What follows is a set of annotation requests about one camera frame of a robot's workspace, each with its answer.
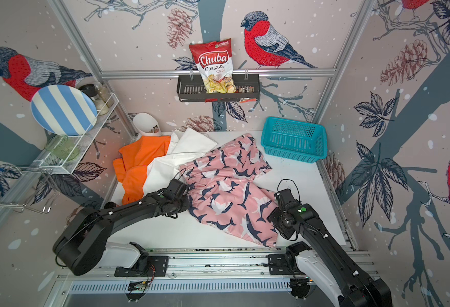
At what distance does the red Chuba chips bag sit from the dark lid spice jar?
47cm

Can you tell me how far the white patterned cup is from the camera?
3.61 feet

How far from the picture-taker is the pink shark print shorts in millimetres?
842

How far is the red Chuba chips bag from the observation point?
31.4 inches
